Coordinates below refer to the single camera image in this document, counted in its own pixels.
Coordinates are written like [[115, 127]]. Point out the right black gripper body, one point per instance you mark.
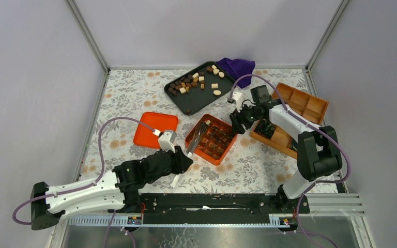
[[250, 113]]

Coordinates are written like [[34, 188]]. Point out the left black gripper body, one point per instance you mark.
[[177, 166]]

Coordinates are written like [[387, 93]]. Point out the orange chocolate box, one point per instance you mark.
[[216, 141]]

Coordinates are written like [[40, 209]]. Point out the white metal tongs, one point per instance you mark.
[[197, 134]]

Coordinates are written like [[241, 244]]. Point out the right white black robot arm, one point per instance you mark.
[[318, 152]]

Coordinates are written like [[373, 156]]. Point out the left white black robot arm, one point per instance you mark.
[[118, 189]]

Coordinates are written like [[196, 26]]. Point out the floral table mat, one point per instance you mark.
[[249, 167]]

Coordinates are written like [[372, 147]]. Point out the wooden compartment organizer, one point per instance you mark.
[[308, 106]]

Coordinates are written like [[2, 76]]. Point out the purple cloth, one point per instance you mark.
[[236, 68]]

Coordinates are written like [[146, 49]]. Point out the black tray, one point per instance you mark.
[[193, 90]]

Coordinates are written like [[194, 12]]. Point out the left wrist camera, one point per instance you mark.
[[166, 140]]

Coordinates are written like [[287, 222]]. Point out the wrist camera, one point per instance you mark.
[[237, 98], [166, 140]]

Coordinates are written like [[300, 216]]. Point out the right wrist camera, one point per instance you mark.
[[237, 98]]

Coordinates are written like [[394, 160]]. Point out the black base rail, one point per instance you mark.
[[243, 209]]

